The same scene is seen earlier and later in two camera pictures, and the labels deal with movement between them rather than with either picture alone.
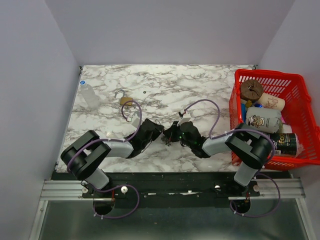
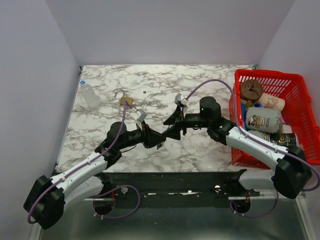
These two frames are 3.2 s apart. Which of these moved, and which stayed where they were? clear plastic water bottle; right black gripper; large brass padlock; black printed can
Moved: right black gripper
Stayed: black printed can; clear plastic water bottle; large brass padlock
